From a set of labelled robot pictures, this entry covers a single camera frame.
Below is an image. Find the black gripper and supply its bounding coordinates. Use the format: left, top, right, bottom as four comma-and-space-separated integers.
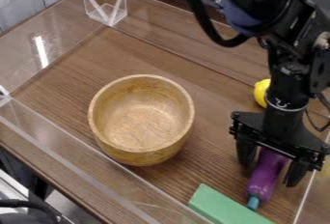
230, 98, 330, 187

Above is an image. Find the purple toy eggplant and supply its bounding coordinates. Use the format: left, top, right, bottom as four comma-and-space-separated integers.
246, 149, 288, 210

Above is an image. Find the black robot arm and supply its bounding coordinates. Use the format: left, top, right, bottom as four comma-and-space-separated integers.
187, 0, 330, 186

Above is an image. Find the brown wooden bowl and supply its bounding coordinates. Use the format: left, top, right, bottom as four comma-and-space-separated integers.
88, 74, 195, 166

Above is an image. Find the green rectangular block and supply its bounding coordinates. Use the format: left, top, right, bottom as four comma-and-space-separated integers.
188, 183, 274, 224

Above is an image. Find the yellow toy lemon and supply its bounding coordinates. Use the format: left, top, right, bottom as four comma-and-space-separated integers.
254, 79, 271, 108

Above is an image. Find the clear acrylic corner bracket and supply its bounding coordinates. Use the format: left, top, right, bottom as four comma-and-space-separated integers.
83, 0, 128, 27

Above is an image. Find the black cable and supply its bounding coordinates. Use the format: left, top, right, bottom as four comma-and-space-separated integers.
0, 198, 61, 224

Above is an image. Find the clear acrylic tray wall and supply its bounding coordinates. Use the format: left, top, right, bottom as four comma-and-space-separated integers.
0, 0, 330, 224

